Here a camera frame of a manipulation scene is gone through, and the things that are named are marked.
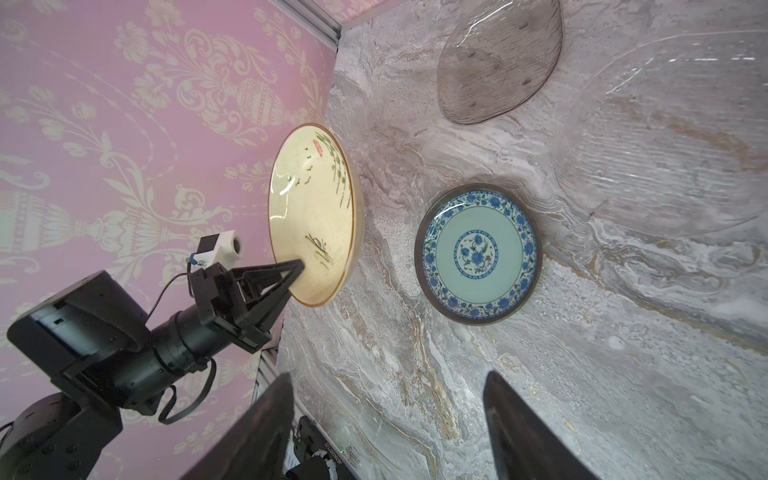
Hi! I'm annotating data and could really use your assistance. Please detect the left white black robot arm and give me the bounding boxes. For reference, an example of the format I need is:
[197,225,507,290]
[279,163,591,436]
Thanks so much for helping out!
[1,260,304,479]

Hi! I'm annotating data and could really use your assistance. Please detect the clear glass plate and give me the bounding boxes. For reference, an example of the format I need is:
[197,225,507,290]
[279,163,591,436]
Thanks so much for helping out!
[554,29,767,237]

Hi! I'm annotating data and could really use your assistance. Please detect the grey smoked glass plate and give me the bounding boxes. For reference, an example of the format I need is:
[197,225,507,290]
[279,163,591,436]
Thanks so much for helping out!
[437,0,564,125]

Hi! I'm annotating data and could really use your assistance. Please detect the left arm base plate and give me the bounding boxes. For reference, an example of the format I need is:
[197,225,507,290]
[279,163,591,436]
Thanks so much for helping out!
[283,415,359,480]

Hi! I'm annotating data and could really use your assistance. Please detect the left corner aluminium post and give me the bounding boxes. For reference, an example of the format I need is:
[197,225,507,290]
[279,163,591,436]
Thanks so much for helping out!
[270,0,342,53]

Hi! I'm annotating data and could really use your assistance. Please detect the blue floral patterned plate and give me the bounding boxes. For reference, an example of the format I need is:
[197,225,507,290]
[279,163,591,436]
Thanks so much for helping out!
[414,183,543,326]

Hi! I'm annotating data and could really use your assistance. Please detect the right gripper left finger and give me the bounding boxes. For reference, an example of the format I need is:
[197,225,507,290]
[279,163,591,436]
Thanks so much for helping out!
[182,373,294,480]

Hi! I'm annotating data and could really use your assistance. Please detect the cream plate with willow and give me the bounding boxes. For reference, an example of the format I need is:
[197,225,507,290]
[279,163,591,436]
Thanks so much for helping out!
[268,123,365,307]

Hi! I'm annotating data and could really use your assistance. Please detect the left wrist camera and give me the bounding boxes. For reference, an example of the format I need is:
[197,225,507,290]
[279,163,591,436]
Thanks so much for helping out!
[187,230,242,270]

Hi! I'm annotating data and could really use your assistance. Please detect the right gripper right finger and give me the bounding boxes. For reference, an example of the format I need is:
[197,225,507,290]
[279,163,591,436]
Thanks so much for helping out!
[483,371,597,480]

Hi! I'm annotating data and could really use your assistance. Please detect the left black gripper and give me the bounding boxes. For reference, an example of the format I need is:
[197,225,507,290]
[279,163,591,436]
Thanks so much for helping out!
[7,259,304,416]

